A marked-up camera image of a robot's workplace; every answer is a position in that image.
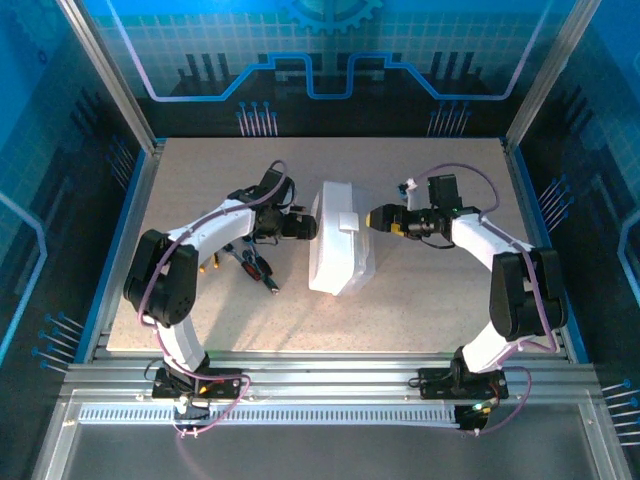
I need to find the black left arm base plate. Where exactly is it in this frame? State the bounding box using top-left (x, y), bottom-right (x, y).
top-left (151, 366), bottom-right (251, 401)

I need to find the aluminium frame cross rail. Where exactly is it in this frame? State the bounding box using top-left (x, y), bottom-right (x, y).
top-left (62, 349), bottom-right (609, 404)

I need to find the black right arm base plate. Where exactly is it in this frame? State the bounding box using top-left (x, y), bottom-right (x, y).
top-left (417, 367), bottom-right (510, 401)

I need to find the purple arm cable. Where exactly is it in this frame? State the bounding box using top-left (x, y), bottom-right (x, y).
top-left (137, 159), bottom-right (252, 441)
top-left (413, 162), bottom-right (559, 436)

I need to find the white plastic tool box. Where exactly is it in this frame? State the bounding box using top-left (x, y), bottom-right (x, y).
top-left (307, 180), bottom-right (379, 297)

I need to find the green black ratchet wrench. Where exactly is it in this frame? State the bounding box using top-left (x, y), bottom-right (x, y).
top-left (241, 248), bottom-right (281, 296)

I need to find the aluminium frame side rail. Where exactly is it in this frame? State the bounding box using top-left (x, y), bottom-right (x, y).
top-left (499, 137), bottom-right (591, 364)
top-left (82, 142), bottom-right (169, 364)

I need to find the arm base connector module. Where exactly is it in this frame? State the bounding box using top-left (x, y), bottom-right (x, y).
top-left (454, 399), bottom-right (494, 434)
top-left (172, 392), bottom-right (212, 422)

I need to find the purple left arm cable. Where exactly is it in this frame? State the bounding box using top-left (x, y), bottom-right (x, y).
top-left (137, 159), bottom-right (252, 441)

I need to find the aluminium frame post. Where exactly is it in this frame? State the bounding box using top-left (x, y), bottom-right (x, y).
top-left (57, 0), bottom-right (167, 154)
top-left (504, 0), bottom-right (604, 151)

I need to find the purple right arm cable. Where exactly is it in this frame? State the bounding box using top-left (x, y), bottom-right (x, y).
top-left (413, 162), bottom-right (559, 436)

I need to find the white slotted cable duct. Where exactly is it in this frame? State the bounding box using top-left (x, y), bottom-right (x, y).
top-left (77, 403), bottom-right (461, 426)

